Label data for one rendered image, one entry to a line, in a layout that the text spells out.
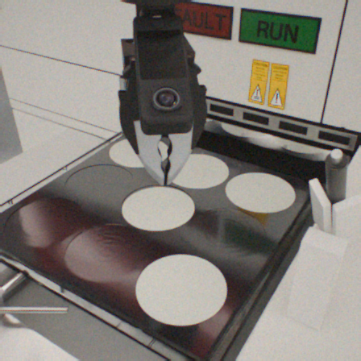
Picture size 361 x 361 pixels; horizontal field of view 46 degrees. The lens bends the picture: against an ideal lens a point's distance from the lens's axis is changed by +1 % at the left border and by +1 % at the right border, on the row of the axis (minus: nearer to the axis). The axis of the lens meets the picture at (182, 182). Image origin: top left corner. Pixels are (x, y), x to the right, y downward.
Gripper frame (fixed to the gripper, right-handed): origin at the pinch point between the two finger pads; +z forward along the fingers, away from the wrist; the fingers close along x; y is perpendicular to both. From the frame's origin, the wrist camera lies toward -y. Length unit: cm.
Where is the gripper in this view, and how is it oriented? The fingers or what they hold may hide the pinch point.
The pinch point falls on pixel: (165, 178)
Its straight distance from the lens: 47.9
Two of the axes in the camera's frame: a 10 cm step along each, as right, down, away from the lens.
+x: -9.9, 1.0, -1.4
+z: 0.1, 8.3, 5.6
